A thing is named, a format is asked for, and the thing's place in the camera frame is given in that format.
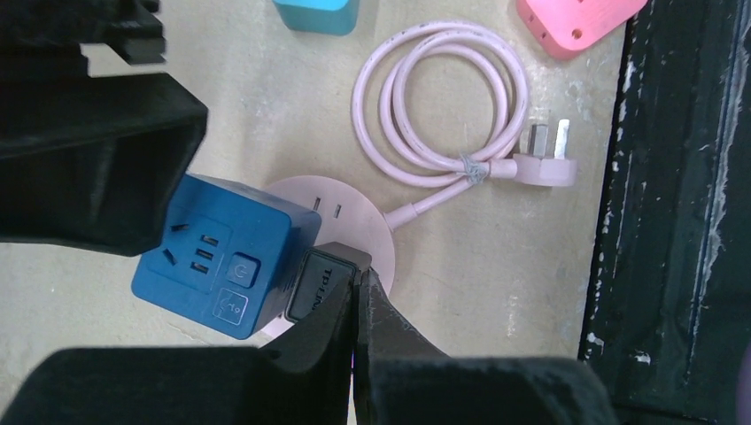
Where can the pink square plug adapter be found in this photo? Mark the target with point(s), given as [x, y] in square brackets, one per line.
[566, 28]

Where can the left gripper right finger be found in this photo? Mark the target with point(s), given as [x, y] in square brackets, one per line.
[400, 377]

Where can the blue cube socket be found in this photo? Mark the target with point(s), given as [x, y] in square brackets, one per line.
[228, 256]

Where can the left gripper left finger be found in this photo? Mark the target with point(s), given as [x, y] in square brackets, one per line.
[302, 377]

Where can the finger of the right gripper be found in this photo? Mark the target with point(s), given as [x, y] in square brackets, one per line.
[90, 162]

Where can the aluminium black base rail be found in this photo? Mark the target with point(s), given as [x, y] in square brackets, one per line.
[667, 319]

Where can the round pink power socket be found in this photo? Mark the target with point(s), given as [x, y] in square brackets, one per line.
[347, 217]

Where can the black power adapter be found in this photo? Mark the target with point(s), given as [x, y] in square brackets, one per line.
[322, 268]

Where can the teal power strip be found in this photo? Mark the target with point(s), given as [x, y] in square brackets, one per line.
[328, 17]

